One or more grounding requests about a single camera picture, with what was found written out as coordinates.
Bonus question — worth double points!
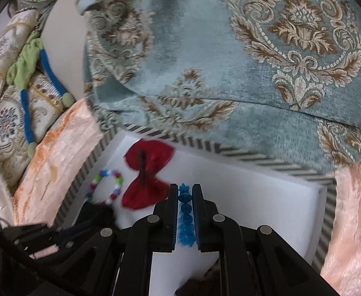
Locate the blue bead bracelet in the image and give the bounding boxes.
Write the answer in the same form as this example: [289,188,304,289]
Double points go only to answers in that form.
[177,183,195,249]

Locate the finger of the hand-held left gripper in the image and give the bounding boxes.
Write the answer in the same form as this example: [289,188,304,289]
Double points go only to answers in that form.
[2,222,61,255]

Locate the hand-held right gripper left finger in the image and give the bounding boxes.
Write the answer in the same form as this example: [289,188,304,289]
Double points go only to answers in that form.
[66,183,178,296]

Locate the red fabric bow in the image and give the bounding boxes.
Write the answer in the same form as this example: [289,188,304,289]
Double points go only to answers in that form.
[122,140,175,211]

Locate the blue damask sofa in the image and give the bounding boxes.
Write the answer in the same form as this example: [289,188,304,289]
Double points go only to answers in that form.
[23,0,361,179]

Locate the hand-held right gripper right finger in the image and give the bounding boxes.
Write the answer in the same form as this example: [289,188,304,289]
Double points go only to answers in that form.
[193,183,333,296]

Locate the cream embroidered cushion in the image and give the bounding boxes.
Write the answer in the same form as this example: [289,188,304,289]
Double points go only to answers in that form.
[0,9,76,168]

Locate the multicoloured bead bracelet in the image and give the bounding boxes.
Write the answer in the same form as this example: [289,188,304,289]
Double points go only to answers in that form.
[88,169,124,205]

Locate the black fuzzy scrunchie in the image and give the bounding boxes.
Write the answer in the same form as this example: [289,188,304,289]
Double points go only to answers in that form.
[75,205,117,232]

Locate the green and blue rope toy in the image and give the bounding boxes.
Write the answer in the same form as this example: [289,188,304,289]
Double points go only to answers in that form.
[7,34,76,158]

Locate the striped box with white foam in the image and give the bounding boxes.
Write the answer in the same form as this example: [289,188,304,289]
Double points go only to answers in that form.
[55,123,337,296]

